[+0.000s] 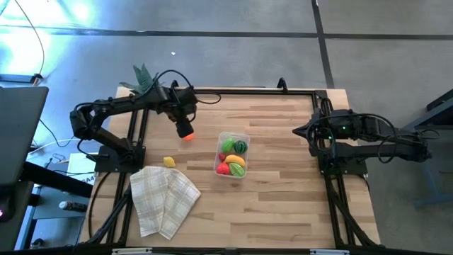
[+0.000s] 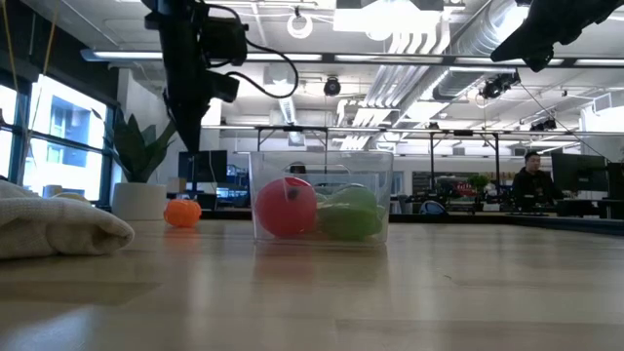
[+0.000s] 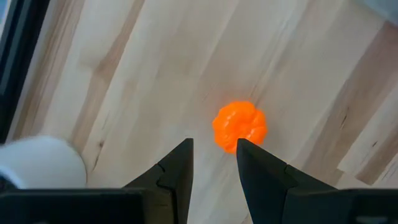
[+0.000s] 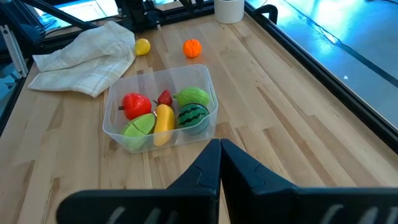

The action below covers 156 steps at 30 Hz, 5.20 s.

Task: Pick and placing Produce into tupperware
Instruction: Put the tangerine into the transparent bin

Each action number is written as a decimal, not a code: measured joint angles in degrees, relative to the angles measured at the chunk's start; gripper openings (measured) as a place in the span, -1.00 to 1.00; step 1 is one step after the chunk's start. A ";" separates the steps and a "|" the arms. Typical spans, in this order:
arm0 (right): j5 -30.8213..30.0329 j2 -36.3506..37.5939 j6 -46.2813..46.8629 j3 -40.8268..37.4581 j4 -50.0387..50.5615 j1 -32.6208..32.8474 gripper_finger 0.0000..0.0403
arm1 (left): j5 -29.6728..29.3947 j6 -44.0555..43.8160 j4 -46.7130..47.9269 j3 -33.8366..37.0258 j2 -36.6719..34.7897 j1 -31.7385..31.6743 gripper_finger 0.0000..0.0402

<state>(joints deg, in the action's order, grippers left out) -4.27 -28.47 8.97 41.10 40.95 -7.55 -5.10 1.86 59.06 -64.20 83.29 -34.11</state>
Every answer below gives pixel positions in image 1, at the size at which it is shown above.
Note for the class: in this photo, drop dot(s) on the red bell pepper toy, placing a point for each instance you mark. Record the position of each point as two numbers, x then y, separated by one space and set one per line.
223 169

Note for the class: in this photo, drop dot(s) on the small red strawberry toy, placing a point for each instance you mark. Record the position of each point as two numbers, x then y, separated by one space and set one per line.
222 157

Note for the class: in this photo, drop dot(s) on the black aluminium table frame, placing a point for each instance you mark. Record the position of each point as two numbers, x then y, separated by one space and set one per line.
247 91

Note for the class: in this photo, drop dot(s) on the white paper sheet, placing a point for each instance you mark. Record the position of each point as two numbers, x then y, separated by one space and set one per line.
79 166

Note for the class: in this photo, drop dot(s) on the light green toy leaf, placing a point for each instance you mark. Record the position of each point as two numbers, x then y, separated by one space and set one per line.
237 170

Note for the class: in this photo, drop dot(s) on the clear plastic tupperware container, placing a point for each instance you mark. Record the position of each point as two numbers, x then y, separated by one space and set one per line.
233 135

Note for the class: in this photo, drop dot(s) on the white table edge bracket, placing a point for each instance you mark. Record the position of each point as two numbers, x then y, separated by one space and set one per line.
329 251
131 251

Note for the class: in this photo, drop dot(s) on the striped green watermelon toy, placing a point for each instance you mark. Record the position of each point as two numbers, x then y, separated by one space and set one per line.
240 147

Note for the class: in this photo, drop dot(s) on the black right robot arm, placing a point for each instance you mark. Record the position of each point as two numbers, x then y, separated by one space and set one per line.
389 150

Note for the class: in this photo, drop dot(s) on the orange pumpkin toy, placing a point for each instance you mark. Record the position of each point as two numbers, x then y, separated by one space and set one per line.
188 138

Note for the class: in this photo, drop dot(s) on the yellow lemon toy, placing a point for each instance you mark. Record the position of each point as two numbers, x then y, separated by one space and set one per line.
169 161

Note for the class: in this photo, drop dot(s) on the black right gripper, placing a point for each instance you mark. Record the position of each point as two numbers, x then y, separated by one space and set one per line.
323 131

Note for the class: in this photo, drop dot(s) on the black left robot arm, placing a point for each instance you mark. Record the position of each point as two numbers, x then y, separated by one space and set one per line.
117 104

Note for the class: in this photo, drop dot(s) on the dark bottle white cap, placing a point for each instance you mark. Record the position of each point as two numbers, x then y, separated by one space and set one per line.
72 206

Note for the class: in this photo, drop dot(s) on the green oval fruit toy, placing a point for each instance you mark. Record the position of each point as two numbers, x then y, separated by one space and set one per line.
227 145

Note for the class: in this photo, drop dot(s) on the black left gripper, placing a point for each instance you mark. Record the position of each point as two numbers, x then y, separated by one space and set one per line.
177 104

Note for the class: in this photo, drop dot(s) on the beige plaid cloth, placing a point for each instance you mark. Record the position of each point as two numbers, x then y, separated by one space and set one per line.
159 198

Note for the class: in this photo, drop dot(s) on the yellow banana toy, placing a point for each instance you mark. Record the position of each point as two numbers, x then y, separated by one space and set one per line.
235 159

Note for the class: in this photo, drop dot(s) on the dark table edge clamp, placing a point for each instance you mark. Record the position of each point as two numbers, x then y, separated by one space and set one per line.
282 85
173 84

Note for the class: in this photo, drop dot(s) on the small potted green plant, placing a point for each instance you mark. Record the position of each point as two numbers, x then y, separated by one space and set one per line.
143 76

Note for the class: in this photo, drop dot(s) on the blue-legged work table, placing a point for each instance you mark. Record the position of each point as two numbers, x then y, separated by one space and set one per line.
442 106

